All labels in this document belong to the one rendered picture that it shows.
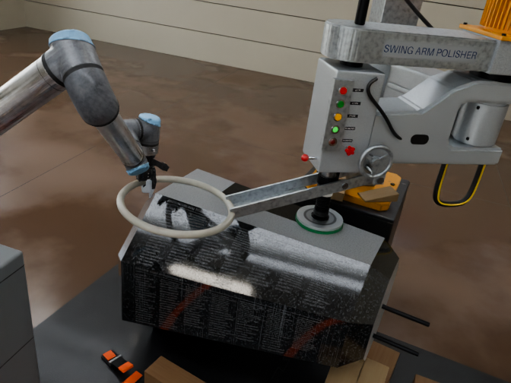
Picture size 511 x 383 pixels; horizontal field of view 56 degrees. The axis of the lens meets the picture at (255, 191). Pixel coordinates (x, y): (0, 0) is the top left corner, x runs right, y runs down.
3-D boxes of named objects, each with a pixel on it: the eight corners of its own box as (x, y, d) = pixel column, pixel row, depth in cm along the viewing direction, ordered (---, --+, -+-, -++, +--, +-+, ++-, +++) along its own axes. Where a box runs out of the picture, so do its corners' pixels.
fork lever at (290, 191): (369, 165, 221) (369, 155, 219) (388, 184, 205) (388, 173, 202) (226, 200, 214) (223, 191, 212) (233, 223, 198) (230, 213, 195)
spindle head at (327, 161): (373, 158, 222) (398, 61, 201) (395, 179, 203) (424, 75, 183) (300, 156, 213) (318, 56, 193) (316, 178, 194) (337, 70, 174)
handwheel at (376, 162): (379, 169, 204) (387, 137, 197) (389, 180, 195) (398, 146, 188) (347, 169, 200) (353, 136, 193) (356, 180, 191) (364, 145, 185)
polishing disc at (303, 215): (287, 219, 215) (288, 216, 214) (309, 202, 231) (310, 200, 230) (330, 236, 205) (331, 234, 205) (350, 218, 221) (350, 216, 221)
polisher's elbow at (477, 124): (441, 134, 218) (454, 92, 209) (468, 130, 227) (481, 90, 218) (476, 150, 203) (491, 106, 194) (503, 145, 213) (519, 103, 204)
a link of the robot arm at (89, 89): (113, 98, 128) (155, 170, 193) (97, 59, 130) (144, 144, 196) (71, 114, 126) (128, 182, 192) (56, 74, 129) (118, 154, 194)
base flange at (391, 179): (327, 160, 317) (328, 153, 315) (401, 181, 301) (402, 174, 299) (303, 188, 276) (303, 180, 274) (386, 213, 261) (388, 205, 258)
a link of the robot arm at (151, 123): (133, 112, 197) (154, 110, 203) (131, 140, 202) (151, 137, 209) (144, 120, 191) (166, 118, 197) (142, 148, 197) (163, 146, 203)
